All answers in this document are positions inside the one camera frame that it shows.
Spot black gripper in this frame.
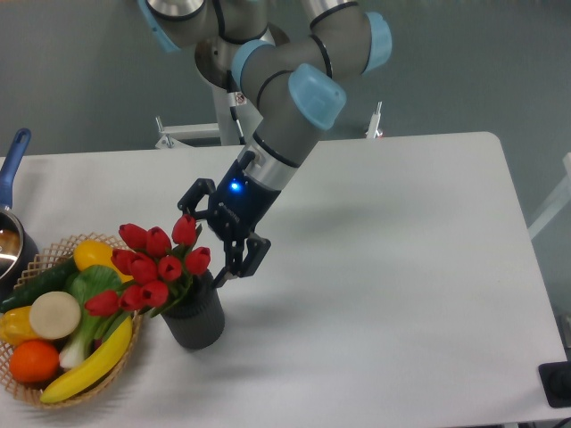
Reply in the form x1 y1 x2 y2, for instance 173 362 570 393
177 160 280 289

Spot red tulip bouquet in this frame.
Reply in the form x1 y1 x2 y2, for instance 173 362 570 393
81 214 211 342

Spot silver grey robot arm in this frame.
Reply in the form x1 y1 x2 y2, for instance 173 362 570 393
139 1 393 287

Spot dark grey ribbed vase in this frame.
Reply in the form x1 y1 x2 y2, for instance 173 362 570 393
161 271 225 350

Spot yellow lemon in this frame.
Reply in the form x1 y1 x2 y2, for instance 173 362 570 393
72 240 133 283

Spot green bok choy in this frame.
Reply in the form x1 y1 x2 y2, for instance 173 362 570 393
58 265 124 371

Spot green cucumber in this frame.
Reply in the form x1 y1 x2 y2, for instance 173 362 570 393
1 259 79 313

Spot yellow banana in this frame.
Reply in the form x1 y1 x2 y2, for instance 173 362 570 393
40 317 133 405

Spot yellow bell pepper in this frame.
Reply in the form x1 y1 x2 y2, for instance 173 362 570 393
1 306 41 346

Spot orange fruit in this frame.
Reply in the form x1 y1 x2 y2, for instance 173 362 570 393
9 340 60 383

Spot woven wicker basket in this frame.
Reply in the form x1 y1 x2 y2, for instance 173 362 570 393
1 233 142 409

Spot black device at table edge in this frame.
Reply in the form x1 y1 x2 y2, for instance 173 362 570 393
538 361 570 408

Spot white table clamp bracket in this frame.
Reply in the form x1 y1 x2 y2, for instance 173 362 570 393
153 101 384 150

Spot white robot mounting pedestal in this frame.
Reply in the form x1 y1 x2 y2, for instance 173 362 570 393
211 86 262 145

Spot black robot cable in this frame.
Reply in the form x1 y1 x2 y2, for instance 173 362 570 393
225 70 248 145

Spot blue handled saucepan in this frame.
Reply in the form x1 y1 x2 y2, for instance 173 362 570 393
1 128 38 300

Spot white frame at right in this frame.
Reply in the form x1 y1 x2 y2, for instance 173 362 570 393
527 152 570 240

